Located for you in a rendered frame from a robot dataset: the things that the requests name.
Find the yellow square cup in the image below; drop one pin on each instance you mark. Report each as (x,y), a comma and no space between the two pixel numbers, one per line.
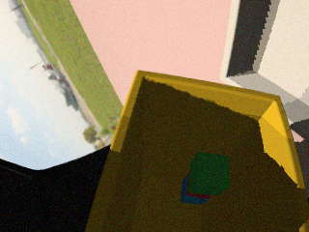
(166,119)

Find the green cube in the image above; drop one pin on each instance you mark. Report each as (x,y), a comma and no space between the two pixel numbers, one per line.
(209,174)

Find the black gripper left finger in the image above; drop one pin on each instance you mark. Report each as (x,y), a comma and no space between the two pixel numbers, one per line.
(58,199)

